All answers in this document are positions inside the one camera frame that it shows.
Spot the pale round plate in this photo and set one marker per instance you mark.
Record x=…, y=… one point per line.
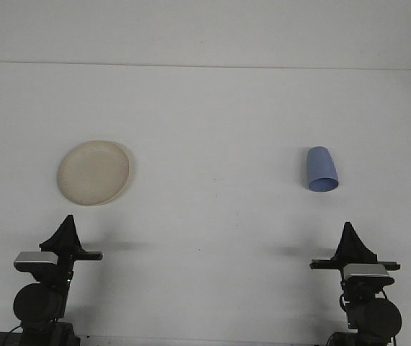
x=93, y=173

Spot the pale blue cup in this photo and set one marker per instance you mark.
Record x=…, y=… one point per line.
x=319, y=166

